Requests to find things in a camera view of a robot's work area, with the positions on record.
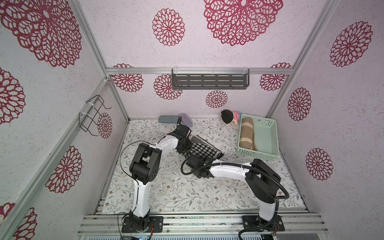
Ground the black white knitted scarf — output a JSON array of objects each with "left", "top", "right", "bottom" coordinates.
[{"left": 183, "top": 135, "right": 224, "bottom": 161}]

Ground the brown beige striped scarf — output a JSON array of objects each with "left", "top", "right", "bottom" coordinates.
[{"left": 239, "top": 117, "right": 258, "bottom": 151}]

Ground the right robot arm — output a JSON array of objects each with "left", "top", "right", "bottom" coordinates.
[{"left": 181, "top": 156, "right": 289, "bottom": 223}]

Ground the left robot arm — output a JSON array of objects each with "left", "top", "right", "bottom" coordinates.
[{"left": 130, "top": 124, "right": 192, "bottom": 219}]

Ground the mint green plastic basket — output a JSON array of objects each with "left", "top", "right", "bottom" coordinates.
[{"left": 237, "top": 114, "right": 280, "bottom": 161}]

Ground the lilac oval case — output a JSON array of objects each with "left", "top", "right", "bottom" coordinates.
[{"left": 179, "top": 113, "right": 193, "bottom": 129}]

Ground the grey rectangular case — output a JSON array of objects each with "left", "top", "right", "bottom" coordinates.
[{"left": 158, "top": 115, "right": 179, "bottom": 124}]

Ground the floral table mat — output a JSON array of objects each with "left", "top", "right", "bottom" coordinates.
[{"left": 101, "top": 117, "right": 307, "bottom": 215}]

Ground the doll with black hair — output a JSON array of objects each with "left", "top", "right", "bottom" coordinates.
[{"left": 221, "top": 110, "right": 241, "bottom": 125}]

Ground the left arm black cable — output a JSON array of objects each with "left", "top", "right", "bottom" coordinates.
[{"left": 116, "top": 115, "right": 183, "bottom": 240}]

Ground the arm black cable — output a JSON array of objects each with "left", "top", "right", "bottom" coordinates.
[
  {"left": 179, "top": 157, "right": 291, "bottom": 240},
  {"left": 116, "top": 115, "right": 183, "bottom": 240}
]

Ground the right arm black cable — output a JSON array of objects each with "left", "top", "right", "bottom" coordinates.
[{"left": 179, "top": 157, "right": 291, "bottom": 240}]

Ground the dark grey wall shelf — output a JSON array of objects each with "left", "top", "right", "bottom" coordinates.
[{"left": 171, "top": 69, "right": 250, "bottom": 90}]

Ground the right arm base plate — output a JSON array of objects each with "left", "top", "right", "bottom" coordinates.
[{"left": 242, "top": 215, "right": 286, "bottom": 232}]

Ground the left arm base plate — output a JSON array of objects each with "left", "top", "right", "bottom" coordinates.
[{"left": 121, "top": 215, "right": 164, "bottom": 233}]

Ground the black wire wall rack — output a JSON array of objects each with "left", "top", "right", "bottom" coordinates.
[{"left": 78, "top": 95, "right": 113, "bottom": 139}]

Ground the aluminium front rail frame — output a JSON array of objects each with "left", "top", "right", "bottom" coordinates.
[{"left": 77, "top": 212, "right": 329, "bottom": 237}]

